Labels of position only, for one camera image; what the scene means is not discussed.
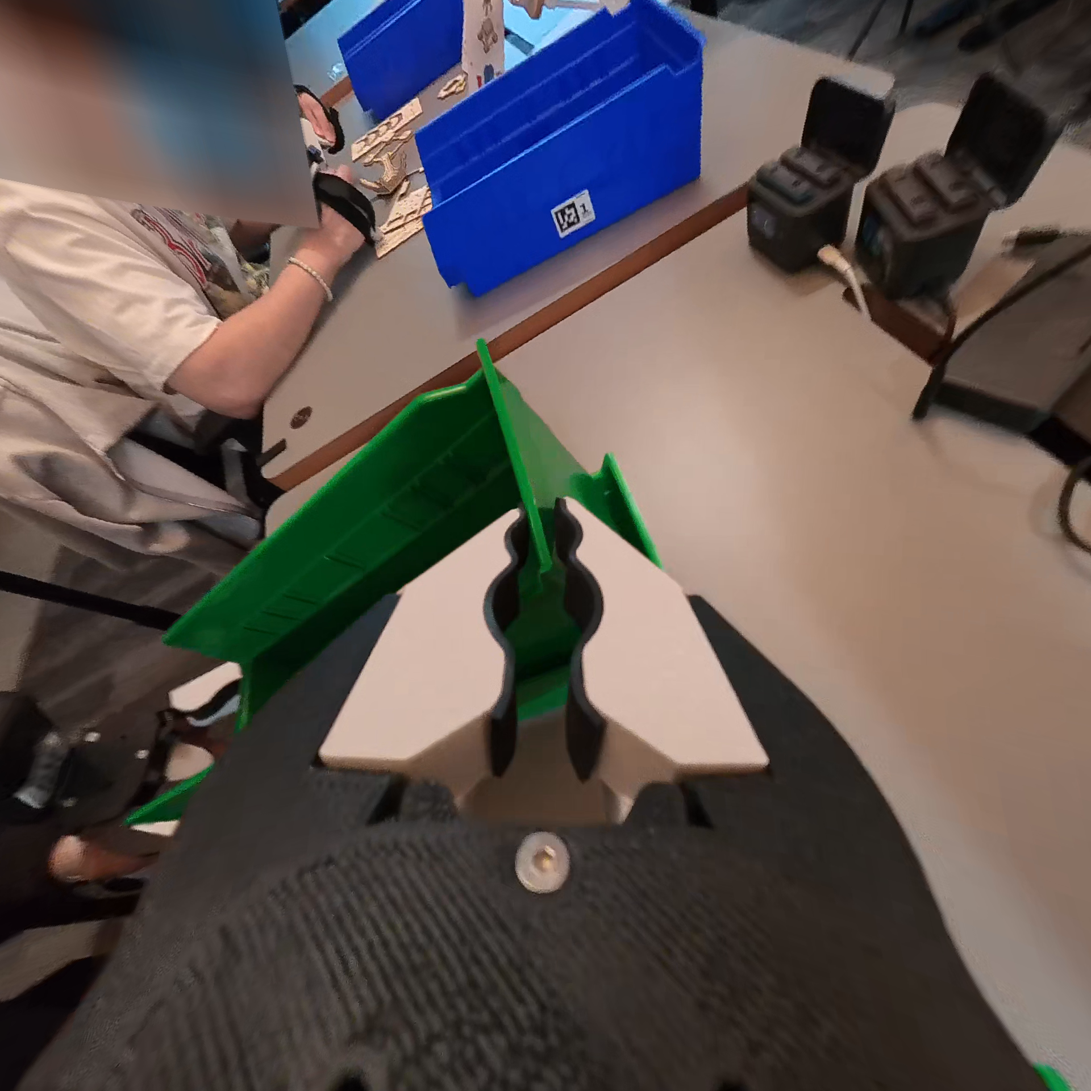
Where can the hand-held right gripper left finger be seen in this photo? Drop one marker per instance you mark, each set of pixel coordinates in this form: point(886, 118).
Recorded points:
point(418, 682)

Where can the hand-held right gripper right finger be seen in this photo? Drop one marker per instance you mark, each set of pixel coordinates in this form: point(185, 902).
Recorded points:
point(665, 682)

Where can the person's left hand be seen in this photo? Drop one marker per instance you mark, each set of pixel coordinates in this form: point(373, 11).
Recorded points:
point(102, 857)

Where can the black office chair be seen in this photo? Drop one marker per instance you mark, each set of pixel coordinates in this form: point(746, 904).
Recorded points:
point(85, 597)
point(247, 477)

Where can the grey jacket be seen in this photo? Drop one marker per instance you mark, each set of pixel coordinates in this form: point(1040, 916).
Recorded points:
point(128, 511)

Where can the black power adapter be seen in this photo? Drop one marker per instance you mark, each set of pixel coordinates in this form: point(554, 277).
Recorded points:
point(1006, 341)

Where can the pile of wooden puzzle pieces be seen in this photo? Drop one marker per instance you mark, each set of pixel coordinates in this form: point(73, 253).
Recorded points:
point(400, 187)

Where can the black battery charger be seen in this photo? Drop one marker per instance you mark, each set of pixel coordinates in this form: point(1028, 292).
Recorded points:
point(929, 222)
point(801, 196)

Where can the blue bin with tag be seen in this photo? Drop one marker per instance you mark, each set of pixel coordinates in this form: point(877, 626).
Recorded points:
point(554, 153)

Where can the plain blue bin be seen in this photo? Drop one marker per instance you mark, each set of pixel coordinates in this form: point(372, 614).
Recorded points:
point(400, 51)

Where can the printed white carton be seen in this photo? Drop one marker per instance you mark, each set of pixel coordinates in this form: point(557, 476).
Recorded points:
point(483, 43)

